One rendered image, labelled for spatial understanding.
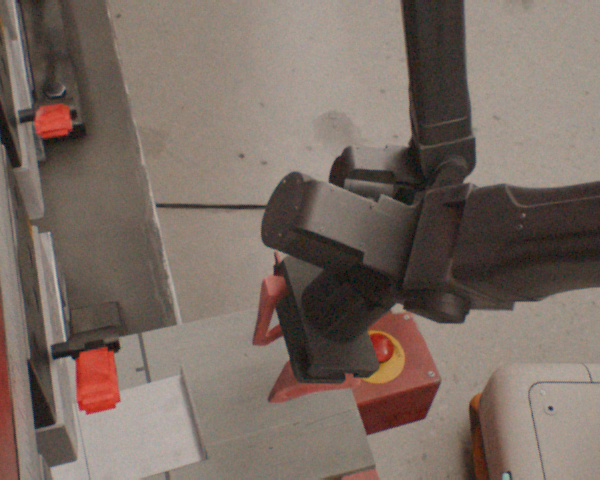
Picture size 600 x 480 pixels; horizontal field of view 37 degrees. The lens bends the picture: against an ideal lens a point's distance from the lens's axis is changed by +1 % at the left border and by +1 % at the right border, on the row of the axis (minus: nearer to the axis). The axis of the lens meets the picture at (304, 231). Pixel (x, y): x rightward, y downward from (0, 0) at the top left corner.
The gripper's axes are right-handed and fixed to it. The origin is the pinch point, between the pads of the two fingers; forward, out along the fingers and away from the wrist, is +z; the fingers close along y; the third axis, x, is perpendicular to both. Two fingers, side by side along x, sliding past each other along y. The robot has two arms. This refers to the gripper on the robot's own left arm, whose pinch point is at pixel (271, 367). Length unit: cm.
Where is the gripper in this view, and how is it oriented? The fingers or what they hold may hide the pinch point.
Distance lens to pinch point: 77.0
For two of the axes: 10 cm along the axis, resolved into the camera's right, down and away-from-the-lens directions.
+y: 2.7, 8.1, -5.2
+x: 7.9, 1.3, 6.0
